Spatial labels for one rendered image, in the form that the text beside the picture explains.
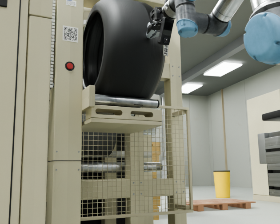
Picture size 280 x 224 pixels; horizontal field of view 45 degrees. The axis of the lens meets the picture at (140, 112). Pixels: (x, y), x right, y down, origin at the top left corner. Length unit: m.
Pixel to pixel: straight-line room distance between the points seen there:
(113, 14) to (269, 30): 0.92
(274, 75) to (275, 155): 10.10
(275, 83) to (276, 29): 10.15
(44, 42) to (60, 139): 0.86
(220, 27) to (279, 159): 0.58
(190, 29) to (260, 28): 0.45
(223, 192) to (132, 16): 6.32
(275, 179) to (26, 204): 0.66
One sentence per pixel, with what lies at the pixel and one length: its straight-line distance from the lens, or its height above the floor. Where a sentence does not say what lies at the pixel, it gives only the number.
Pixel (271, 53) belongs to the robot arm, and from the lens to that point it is 0.87.
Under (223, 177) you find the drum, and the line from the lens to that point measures 7.62.
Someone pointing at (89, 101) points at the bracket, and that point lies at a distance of 1.52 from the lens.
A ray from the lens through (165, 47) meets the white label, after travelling 1.66.
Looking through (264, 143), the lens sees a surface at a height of 0.64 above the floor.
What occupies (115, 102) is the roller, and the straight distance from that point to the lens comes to 1.60.
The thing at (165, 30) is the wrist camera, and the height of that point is 1.14.
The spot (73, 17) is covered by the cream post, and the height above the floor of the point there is 1.31.
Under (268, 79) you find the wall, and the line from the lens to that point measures 11.29.
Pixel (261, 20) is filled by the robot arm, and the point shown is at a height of 0.91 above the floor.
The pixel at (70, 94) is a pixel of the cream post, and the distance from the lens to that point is 1.62.
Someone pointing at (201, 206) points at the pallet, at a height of 0.06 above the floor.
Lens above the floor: 0.56
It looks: 10 degrees up
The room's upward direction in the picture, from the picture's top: 1 degrees counter-clockwise
